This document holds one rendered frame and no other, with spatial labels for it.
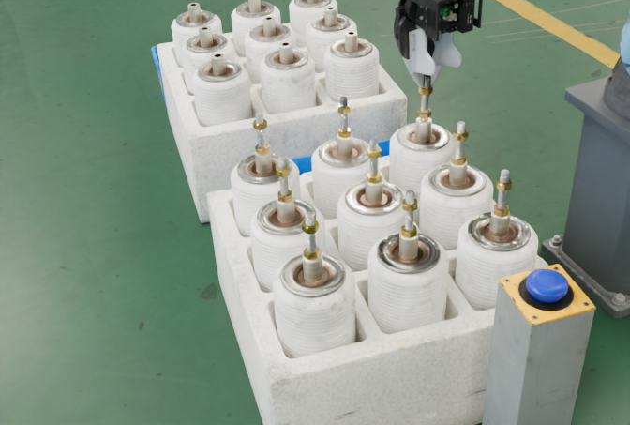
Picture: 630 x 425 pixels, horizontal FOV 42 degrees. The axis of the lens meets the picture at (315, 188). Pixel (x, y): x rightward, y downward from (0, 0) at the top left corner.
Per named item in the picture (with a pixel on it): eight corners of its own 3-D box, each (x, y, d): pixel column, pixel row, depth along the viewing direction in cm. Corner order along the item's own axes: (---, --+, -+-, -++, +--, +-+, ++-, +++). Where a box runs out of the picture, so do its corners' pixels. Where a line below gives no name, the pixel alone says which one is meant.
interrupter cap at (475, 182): (431, 200, 105) (431, 195, 105) (426, 167, 112) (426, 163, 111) (489, 198, 105) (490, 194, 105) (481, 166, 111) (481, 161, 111)
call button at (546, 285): (552, 279, 83) (555, 263, 82) (574, 304, 80) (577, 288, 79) (517, 287, 82) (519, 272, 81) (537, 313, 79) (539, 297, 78)
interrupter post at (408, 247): (397, 249, 97) (397, 227, 96) (417, 249, 97) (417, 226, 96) (398, 262, 95) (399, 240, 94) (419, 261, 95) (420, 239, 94)
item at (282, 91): (310, 131, 155) (306, 44, 145) (325, 157, 148) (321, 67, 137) (262, 141, 153) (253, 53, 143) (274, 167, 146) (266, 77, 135)
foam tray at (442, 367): (441, 231, 140) (446, 143, 129) (561, 401, 109) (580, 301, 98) (218, 282, 131) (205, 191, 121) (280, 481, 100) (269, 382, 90)
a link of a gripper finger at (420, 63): (425, 105, 108) (429, 40, 102) (398, 88, 112) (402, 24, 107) (443, 99, 109) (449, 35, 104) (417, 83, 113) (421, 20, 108)
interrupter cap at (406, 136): (440, 123, 121) (441, 118, 121) (456, 149, 115) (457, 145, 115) (391, 129, 120) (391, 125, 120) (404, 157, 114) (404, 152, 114)
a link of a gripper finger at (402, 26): (398, 62, 107) (401, -2, 103) (392, 58, 109) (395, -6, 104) (427, 54, 109) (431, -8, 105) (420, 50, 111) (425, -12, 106)
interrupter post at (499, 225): (485, 235, 99) (487, 214, 97) (494, 225, 100) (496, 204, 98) (502, 243, 98) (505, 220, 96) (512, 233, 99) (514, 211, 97)
